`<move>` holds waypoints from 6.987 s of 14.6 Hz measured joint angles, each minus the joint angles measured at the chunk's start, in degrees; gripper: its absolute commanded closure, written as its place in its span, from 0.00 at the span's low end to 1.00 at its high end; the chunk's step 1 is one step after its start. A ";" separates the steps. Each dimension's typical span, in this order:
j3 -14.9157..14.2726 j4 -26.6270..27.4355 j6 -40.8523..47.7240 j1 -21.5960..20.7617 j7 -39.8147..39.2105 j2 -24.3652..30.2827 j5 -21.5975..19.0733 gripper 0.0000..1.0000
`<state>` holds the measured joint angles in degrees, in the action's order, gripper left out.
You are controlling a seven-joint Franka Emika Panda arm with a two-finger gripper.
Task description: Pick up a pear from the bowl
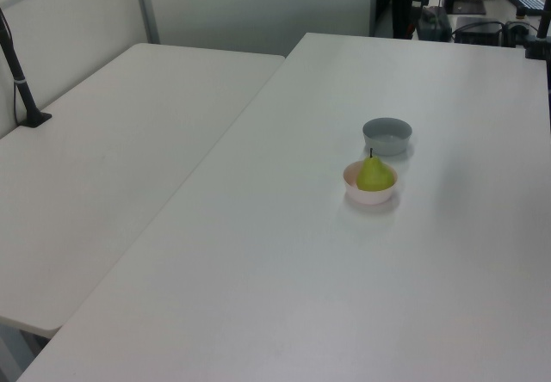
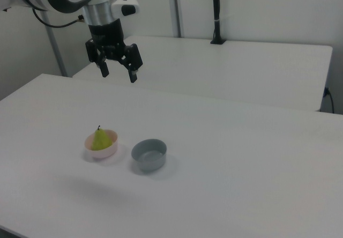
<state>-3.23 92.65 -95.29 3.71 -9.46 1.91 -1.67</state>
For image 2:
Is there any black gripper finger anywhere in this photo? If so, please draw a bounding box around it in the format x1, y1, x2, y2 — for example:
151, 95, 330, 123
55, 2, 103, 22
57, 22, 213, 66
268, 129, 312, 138
117, 43, 144, 84
85, 39, 110, 78

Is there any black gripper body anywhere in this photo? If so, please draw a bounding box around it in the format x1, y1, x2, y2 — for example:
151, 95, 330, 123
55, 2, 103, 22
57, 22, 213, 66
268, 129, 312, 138
88, 19, 127, 61

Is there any green pear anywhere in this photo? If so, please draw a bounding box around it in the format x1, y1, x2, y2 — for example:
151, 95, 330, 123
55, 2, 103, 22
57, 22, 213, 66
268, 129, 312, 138
91, 125, 113, 151

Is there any pink plastic bowl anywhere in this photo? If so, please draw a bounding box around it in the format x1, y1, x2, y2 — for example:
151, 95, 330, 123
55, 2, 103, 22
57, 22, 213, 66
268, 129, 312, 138
84, 129, 119, 160

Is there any grey plastic bowl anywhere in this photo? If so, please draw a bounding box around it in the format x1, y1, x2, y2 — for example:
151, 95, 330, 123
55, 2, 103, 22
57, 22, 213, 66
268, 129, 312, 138
131, 139, 168, 172

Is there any white table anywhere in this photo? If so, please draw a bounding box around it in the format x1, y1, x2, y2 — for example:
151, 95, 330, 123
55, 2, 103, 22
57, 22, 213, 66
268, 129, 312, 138
71, 35, 333, 112

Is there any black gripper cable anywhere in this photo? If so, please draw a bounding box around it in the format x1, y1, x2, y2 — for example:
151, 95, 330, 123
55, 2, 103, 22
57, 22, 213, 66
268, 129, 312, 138
32, 7, 86, 29

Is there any grey metal frame post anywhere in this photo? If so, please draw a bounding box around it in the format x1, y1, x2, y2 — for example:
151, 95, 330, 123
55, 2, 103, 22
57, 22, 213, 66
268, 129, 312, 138
44, 25, 68, 77
166, 0, 185, 38

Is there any black camera pole with clamp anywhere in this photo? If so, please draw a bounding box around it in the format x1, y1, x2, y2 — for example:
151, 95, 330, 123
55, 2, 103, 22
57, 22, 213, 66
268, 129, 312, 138
210, 0, 227, 45

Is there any black power cable with plug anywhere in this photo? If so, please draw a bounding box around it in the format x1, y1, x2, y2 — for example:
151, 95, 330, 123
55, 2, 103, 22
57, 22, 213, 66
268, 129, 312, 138
323, 87, 335, 114

